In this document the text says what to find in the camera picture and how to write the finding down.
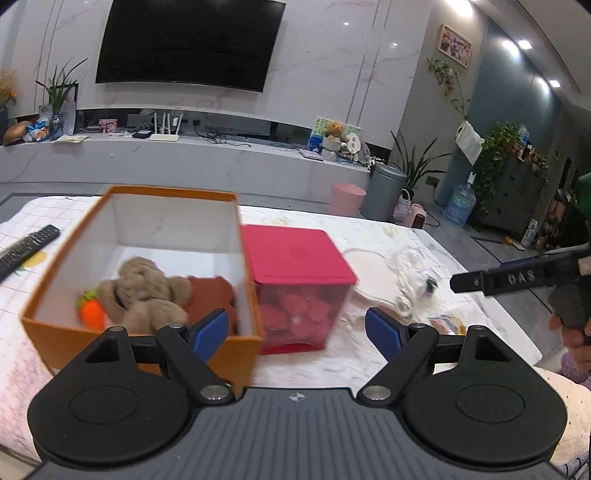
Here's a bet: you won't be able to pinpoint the grey trash bin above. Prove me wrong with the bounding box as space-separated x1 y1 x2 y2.
360 164 408 222

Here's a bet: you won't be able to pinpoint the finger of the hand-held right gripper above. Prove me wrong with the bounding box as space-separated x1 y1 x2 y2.
450 269 485 295

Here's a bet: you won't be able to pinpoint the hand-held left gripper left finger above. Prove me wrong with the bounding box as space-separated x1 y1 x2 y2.
69 308 236 405

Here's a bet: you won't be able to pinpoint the white cloth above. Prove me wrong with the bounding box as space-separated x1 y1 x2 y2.
344 248 407 308

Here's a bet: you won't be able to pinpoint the brown plush toy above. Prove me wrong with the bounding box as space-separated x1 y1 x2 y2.
97 257 192 335

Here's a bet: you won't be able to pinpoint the person's right hand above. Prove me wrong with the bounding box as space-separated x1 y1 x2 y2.
549 313 591 361

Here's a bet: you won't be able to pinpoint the clear plastic bottle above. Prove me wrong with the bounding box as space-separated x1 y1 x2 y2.
60 99 77 136

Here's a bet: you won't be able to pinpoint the bushy green plant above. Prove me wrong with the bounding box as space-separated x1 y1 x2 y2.
473 122 522 210

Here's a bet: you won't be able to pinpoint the orange green crochet toy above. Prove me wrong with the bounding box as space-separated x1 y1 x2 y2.
76 288 109 330

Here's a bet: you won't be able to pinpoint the white printed tablecloth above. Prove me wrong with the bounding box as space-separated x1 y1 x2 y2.
0 194 543 464

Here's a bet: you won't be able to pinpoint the person's white dotted trousers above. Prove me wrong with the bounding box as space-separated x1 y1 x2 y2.
531 364 591 480

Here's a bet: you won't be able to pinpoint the small teddy bear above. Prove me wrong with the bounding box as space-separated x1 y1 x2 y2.
323 120 349 160

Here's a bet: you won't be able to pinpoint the clear plastic bag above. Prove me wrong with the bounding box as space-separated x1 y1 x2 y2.
385 247 446 319

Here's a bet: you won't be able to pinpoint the pile of pink plush balls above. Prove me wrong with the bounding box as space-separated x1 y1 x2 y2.
256 288 345 344

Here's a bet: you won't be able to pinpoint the black remote control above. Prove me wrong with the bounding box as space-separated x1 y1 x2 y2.
0 224 62 282

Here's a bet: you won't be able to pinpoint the black television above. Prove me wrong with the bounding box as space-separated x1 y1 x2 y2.
95 0 287 93

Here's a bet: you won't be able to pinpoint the person's right forearm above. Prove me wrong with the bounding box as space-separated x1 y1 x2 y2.
558 351 591 388

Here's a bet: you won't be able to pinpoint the rust brown soft pouch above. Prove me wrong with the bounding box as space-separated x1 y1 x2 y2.
187 274 240 333

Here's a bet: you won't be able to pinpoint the white hanging bag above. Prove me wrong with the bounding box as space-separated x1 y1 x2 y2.
455 120 485 164

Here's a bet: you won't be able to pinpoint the snack packets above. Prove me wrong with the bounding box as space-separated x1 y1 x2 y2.
23 117 51 141

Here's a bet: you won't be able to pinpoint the hanging vine plant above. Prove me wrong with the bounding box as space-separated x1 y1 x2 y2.
427 58 472 116

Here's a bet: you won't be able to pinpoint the orange cardboard box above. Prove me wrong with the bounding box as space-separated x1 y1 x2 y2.
21 185 265 400

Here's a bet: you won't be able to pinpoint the green picture board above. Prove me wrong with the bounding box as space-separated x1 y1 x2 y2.
308 116 361 155

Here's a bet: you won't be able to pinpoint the white router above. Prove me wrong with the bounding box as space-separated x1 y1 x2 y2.
150 112 183 143

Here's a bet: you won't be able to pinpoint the cluttered dark shelf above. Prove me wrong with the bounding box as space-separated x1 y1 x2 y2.
524 185 575 252

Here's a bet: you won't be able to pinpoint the black cable bundle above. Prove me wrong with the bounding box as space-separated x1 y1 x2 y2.
202 124 251 149

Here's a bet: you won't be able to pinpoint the framed wall picture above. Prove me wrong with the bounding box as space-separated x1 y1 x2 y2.
437 24 473 68

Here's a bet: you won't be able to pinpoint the golden bowl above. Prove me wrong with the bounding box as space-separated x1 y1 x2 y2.
2 121 33 145

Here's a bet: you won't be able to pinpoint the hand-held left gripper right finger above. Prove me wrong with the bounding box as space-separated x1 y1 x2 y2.
356 307 527 406

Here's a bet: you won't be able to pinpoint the dark cabinet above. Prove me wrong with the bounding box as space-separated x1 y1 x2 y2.
475 154 548 236

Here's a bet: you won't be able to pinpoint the person's green top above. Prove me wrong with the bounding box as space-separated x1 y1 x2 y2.
566 171 591 254

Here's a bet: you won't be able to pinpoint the blue water jug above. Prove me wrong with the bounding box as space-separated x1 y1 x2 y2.
443 183 477 227

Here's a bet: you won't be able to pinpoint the long-leaf potted plant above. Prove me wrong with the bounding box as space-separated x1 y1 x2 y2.
390 130 455 195

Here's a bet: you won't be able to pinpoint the white television console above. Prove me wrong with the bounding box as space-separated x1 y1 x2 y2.
0 134 372 195

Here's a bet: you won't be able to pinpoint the green plant in glass vase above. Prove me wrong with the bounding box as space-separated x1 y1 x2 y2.
34 58 88 139

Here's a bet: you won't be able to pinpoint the dried flowers in dark vase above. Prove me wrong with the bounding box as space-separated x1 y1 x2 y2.
0 69 19 134

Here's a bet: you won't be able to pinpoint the red storage box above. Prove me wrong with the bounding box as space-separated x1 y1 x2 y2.
241 224 358 355

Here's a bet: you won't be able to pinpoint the pink bin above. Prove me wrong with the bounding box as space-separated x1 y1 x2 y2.
328 182 368 219

